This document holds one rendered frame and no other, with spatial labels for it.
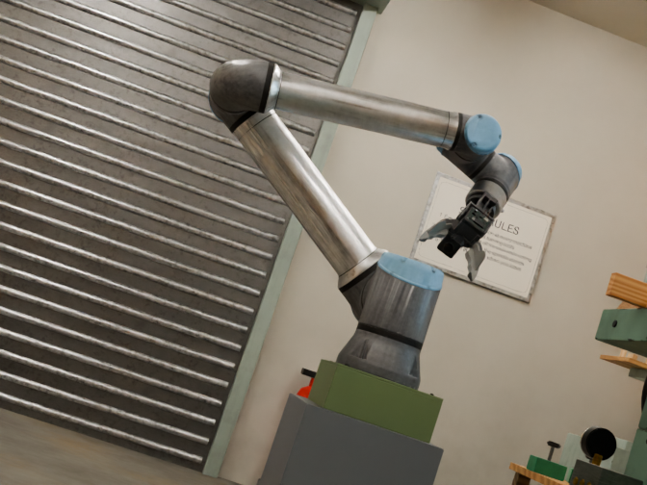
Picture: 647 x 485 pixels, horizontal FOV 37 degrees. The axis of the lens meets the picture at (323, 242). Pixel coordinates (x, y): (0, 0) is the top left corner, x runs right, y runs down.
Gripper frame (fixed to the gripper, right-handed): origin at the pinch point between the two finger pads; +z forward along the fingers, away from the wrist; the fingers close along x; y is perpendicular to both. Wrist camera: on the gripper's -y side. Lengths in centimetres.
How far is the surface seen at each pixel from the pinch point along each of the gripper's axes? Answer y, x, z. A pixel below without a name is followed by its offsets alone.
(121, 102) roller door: -191, -141, -132
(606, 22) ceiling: -104, 16, -294
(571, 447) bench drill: -158, 109, -109
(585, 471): 22, 40, 40
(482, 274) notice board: -183, 44, -181
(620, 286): 50, 21, 26
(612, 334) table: 39, 27, 25
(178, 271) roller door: -220, -71, -97
